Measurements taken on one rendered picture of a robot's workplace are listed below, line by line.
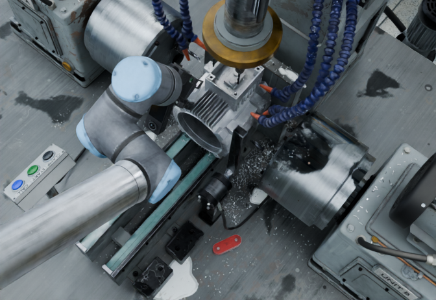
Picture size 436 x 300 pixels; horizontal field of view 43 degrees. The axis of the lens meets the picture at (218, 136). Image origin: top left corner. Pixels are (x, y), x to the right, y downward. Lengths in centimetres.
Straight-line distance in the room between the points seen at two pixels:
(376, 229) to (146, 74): 61
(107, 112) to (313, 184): 51
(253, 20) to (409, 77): 89
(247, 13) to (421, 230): 58
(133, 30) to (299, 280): 81
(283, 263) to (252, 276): 10
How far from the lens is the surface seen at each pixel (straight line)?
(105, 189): 99
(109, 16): 150
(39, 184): 140
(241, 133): 121
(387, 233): 129
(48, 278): 161
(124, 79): 109
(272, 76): 143
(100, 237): 150
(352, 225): 128
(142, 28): 146
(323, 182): 131
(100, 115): 111
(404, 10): 261
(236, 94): 138
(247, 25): 117
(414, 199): 115
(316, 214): 134
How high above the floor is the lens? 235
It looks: 65 degrees down
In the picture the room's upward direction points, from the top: 7 degrees clockwise
